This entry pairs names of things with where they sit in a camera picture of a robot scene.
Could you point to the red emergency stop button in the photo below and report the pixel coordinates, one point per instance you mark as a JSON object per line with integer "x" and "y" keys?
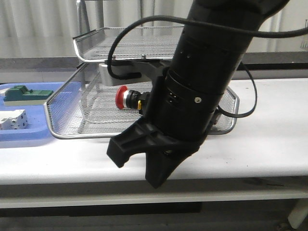
{"x": 131, "y": 99}

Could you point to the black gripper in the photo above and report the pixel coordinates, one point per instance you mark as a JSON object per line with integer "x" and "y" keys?
{"x": 180, "y": 108}

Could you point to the white table leg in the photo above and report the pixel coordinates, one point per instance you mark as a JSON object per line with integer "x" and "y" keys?
{"x": 298, "y": 213}

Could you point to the grey metal rack frame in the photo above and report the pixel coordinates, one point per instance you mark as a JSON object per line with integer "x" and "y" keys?
{"x": 85, "y": 43}

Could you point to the white circuit breaker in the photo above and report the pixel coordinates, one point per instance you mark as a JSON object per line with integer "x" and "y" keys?
{"x": 12, "y": 120}

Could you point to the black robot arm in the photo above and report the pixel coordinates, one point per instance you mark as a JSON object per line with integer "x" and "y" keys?
{"x": 208, "y": 51}

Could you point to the green terminal block module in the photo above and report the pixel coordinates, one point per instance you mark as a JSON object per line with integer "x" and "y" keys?
{"x": 20, "y": 95}

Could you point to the mesh tray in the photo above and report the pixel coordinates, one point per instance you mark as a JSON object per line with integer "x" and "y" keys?
{"x": 150, "y": 42}
{"x": 84, "y": 107}

